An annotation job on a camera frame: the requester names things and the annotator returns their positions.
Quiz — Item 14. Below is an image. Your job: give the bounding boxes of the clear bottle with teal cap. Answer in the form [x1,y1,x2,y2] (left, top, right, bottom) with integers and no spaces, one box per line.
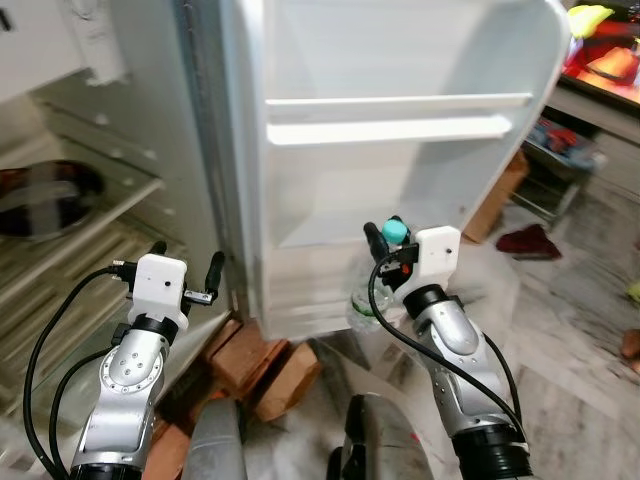
[346,214,413,337]

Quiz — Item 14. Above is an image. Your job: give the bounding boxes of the white fridge cabinet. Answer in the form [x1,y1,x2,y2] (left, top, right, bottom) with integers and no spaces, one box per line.
[0,0,232,442]

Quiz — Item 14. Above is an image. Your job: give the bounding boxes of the white fridge door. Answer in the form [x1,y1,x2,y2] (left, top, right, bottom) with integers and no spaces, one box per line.
[214,0,574,342]

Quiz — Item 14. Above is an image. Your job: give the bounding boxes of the white fridge thermostat housing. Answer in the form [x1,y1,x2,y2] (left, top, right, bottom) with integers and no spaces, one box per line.
[64,0,130,87]

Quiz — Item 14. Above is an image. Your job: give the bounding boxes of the brown cardboard box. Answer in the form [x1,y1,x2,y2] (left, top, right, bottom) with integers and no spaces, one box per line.
[461,149,530,245]

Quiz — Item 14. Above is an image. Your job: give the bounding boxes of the dark round pot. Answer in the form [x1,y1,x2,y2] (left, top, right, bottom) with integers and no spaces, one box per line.
[0,159,107,242]

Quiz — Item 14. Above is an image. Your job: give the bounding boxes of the dark red cloth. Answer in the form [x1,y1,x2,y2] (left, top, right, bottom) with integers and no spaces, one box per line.
[494,224,564,262]

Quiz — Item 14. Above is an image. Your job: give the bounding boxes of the grey left robot leg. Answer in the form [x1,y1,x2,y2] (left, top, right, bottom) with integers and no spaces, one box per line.
[184,399,247,480]

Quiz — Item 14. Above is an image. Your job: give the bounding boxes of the grey robot leg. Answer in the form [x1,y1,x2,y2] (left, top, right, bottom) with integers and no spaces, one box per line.
[184,399,247,480]
[329,392,437,480]

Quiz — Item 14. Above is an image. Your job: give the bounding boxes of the brown block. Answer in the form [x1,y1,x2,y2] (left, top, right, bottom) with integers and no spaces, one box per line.
[619,327,640,374]

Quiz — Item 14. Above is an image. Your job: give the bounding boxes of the grey right robot leg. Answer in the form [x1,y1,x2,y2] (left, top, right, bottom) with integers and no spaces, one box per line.
[329,392,437,480]

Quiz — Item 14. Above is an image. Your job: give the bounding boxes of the white television cabinet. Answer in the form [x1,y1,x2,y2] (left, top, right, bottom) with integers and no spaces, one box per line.
[519,80,640,222]

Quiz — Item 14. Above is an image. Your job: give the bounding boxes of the flat screen television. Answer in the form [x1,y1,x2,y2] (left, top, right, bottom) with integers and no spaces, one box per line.
[559,0,640,107]

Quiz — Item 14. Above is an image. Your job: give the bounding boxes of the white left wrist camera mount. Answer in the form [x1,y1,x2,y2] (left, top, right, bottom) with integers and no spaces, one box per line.
[131,253,190,332]

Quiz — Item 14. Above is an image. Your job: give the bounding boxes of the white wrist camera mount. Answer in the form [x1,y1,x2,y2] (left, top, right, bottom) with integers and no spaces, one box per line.
[131,253,190,332]
[399,225,464,292]

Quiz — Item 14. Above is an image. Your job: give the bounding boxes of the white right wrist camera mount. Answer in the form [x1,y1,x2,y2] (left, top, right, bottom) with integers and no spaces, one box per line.
[399,225,464,292]

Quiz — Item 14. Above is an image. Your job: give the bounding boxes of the white door shelf rail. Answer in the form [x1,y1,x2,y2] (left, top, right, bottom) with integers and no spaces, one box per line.
[262,91,537,150]

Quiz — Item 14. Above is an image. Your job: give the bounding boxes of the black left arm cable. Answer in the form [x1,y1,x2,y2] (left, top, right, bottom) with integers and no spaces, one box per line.
[48,344,127,476]
[22,261,137,480]

